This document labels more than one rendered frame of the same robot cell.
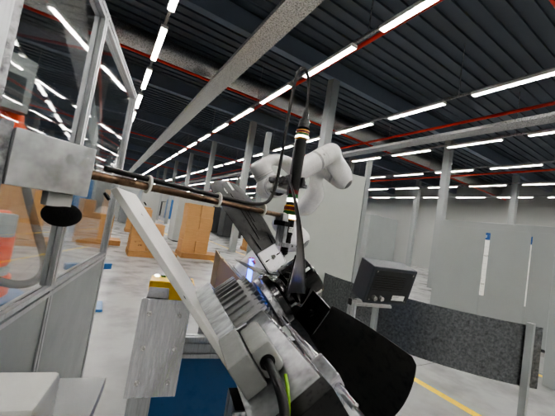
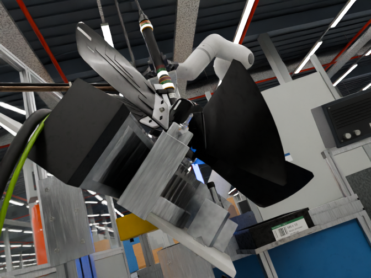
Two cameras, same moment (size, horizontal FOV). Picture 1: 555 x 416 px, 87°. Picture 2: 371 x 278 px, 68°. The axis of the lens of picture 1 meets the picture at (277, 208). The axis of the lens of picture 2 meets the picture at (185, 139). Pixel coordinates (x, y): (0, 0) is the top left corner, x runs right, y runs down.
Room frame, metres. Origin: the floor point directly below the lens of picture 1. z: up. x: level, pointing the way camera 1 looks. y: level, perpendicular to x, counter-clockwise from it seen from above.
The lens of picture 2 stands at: (0.15, -0.30, 0.92)
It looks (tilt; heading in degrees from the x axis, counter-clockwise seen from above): 19 degrees up; 19
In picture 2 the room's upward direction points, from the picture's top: 19 degrees counter-clockwise
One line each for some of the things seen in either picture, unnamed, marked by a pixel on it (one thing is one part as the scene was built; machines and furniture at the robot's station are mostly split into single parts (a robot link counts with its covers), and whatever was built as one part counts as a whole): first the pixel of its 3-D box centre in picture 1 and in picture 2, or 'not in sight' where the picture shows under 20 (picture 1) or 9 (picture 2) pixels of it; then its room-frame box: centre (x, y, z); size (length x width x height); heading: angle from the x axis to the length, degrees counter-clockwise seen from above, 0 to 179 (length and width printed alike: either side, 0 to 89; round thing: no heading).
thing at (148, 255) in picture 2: not in sight; (147, 249); (1.15, 0.36, 0.92); 0.03 x 0.03 x 0.12; 19
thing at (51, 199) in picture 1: (63, 210); not in sight; (0.43, 0.31, 1.31); 0.05 x 0.04 x 0.05; 144
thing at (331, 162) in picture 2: (349, 319); (337, 172); (1.42, -0.43, 0.96); 0.03 x 0.03 x 0.20; 19
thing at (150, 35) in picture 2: (296, 172); (155, 54); (0.90, -0.04, 1.51); 0.03 x 0.03 x 0.21
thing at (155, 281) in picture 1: (170, 292); (140, 224); (1.15, 0.36, 1.02); 0.16 x 0.10 x 0.11; 109
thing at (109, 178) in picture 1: (215, 201); (68, 89); (0.66, 0.14, 1.37); 0.54 x 0.01 x 0.01; 144
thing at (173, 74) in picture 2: (282, 184); (163, 77); (1.00, 0.00, 1.48); 0.11 x 0.10 x 0.07; 19
